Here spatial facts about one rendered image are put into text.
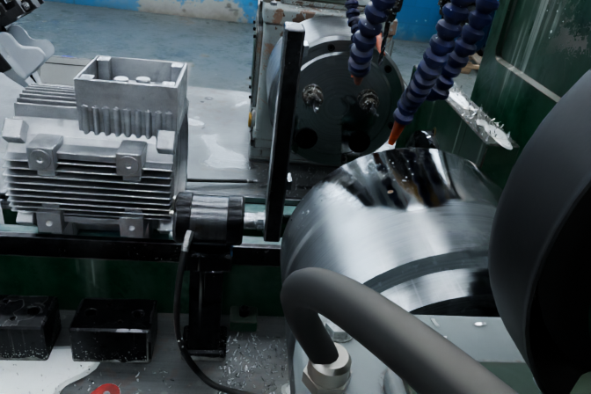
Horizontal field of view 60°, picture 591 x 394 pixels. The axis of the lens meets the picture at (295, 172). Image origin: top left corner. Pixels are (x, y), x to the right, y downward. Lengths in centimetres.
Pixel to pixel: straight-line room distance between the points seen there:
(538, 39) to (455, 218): 45
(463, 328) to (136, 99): 47
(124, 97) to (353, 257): 37
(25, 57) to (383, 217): 54
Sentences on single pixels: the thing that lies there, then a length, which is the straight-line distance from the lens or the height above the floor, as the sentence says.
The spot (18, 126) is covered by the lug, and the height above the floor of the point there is 109.
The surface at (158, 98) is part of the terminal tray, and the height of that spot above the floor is 113.
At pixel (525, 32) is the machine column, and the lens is 84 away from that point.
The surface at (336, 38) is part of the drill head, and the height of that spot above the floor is 116.
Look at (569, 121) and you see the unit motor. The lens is 18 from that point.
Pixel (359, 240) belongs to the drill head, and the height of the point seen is 114.
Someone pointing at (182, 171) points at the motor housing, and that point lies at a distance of 81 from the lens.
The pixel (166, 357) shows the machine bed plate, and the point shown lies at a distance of 75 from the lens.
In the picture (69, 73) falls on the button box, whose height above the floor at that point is 106.
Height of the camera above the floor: 136
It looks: 28 degrees down
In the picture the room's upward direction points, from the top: 7 degrees clockwise
